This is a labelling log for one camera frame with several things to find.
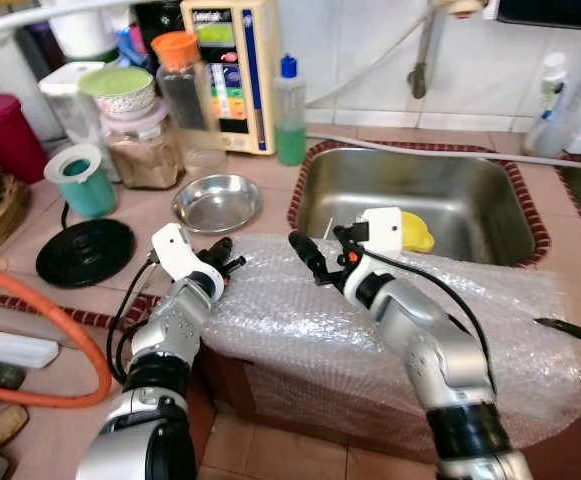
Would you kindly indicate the yellow spouted plastic bowl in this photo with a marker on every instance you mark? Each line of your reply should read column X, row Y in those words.
column 420, row 235

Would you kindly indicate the green liquid bottle blue cap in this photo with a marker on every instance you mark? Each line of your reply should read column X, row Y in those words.
column 290, row 145

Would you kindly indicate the black knife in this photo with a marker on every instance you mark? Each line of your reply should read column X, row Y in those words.
column 570, row 330

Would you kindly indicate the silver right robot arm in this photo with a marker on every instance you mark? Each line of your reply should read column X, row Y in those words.
column 430, row 350

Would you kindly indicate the dark bottle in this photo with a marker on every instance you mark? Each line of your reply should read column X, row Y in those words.
column 160, row 18

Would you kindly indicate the clear container white lid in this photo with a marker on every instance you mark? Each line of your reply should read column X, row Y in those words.
column 65, row 110

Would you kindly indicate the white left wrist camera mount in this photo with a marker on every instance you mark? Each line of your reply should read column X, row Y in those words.
column 173, row 250

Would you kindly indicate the white flat plastic bar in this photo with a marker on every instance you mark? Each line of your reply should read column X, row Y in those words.
column 10, row 347

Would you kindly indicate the black round kettle base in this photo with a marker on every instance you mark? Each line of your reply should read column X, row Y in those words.
column 85, row 253

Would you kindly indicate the white round jug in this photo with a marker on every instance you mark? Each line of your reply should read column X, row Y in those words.
column 82, row 30

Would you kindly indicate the grey wall pipe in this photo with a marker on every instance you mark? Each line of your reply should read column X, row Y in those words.
column 420, row 80

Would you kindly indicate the clear bubble wrap sheet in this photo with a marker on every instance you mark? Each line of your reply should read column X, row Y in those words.
column 290, row 320

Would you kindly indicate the teal cup white rim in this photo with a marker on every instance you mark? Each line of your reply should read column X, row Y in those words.
column 85, row 195

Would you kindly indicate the brown powder jar pink lid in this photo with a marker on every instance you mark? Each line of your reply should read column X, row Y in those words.
column 145, row 160

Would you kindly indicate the blue plastic item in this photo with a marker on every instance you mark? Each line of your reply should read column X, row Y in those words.
column 135, row 48

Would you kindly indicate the cream water ionizer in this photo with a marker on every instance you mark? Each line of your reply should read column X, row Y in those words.
column 220, row 95

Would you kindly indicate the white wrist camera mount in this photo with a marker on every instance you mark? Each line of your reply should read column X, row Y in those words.
column 173, row 250
column 382, row 228

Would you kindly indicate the small white spray bottle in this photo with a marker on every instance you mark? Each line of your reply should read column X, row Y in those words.
column 552, row 75

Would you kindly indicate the maroon plastic container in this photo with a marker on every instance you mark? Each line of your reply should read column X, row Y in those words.
column 8, row 140

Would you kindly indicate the patterned bowl green lid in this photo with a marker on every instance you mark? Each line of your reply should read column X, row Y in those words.
column 118, row 82

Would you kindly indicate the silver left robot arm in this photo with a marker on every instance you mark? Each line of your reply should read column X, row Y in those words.
column 170, row 330

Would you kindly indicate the cream tap knob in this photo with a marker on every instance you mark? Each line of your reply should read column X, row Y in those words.
column 462, row 8

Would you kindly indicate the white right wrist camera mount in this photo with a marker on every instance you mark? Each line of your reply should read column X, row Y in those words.
column 382, row 228

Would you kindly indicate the clear jar orange lid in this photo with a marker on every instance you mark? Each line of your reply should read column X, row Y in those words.
column 182, row 100

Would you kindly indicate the round steel dish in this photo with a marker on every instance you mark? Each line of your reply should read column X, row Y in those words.
column 218, row 205

